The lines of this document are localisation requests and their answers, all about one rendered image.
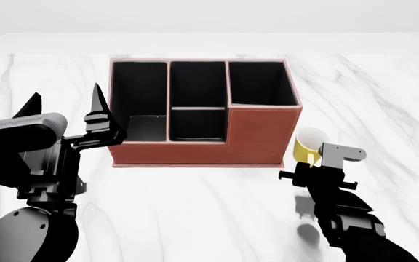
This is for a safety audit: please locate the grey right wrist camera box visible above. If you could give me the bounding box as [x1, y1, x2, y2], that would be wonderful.
[318, 142, 367, 168]

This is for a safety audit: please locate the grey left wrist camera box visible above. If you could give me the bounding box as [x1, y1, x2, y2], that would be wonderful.
[0, 111, 68, 162]

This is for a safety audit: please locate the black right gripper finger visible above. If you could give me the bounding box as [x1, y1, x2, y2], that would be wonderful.
[294, 161, 316, 175]

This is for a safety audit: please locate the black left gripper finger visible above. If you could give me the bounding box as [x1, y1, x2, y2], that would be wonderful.
[83, 82, 127, 143]
[12, 92, 43, 119]

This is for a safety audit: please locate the yellow and white mug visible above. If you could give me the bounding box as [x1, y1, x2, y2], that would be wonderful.
[292, 127, 330, 168]

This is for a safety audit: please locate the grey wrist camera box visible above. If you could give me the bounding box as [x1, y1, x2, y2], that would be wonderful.
[318, 142, 367, 168]
[0, 111, 68, 162]

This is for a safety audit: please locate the brown leather desk caddy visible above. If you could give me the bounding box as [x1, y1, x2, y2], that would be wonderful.
[108, 57, 303, 169]

